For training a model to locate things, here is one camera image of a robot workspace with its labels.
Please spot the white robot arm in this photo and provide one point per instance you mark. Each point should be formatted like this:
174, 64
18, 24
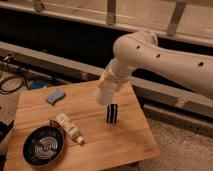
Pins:
140, 50

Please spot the blue box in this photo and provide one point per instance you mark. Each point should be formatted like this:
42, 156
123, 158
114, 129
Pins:
37, 84

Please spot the white tube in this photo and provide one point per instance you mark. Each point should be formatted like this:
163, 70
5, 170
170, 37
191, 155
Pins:
70, 128

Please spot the wooden board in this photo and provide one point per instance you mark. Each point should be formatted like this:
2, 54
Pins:
106, 145

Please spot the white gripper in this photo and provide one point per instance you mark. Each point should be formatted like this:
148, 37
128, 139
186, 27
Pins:
104, 95

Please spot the black ceramic cup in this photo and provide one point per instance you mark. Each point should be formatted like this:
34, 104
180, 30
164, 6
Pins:
43, 146

